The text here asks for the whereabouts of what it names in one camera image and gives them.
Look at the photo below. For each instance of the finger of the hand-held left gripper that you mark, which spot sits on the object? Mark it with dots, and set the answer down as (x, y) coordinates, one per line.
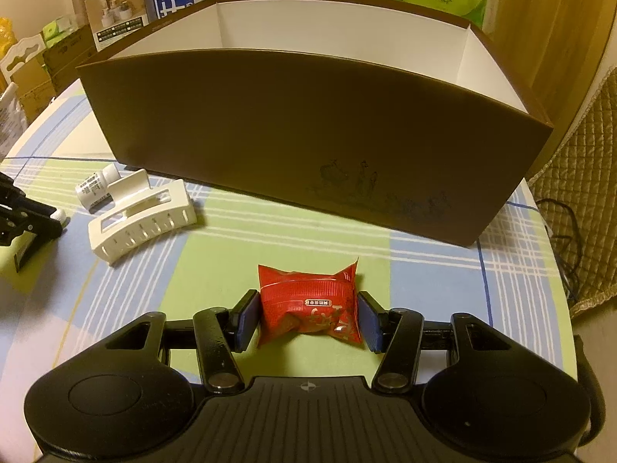
(29, 251)
(29, 212)

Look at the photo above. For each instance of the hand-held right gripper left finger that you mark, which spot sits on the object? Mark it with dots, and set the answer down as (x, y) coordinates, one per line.
(250, 318)

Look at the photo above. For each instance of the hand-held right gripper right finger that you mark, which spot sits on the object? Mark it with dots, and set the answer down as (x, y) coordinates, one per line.
(369, 320)

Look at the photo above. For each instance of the red snack packet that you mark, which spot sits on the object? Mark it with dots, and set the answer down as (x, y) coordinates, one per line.
(299, 299)

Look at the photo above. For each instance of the brown cardboard box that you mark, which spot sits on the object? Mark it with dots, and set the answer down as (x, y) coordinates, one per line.
(289, 130)

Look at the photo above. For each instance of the plaid cloth covered desktop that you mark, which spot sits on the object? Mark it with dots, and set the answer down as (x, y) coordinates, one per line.
(434, 275)

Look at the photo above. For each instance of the white pill bottle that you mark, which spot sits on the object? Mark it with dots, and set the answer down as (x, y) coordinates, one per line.
(91, 193)

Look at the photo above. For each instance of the white hair claw clip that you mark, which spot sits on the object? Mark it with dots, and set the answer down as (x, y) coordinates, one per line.
(144, 231)

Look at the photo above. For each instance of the plain cardboard box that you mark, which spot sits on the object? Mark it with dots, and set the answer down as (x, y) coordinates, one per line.
(29, 87)

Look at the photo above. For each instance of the printed cardboard box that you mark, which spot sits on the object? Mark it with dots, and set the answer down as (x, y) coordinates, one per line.
(70, 60)

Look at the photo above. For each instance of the white carved furniture panel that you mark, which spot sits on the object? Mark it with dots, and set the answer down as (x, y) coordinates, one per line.
(19, 53)

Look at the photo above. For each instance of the yellow plastic bag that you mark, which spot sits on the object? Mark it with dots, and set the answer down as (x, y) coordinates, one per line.
(7, 33)

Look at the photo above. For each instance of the small green tissue pack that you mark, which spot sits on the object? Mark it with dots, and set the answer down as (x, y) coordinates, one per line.
(58, 29)

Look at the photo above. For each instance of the white product box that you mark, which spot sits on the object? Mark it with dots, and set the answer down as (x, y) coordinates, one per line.
(115, 14)

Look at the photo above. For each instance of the tan quilted chair cushion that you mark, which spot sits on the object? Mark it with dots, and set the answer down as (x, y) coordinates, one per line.
(588, 178)

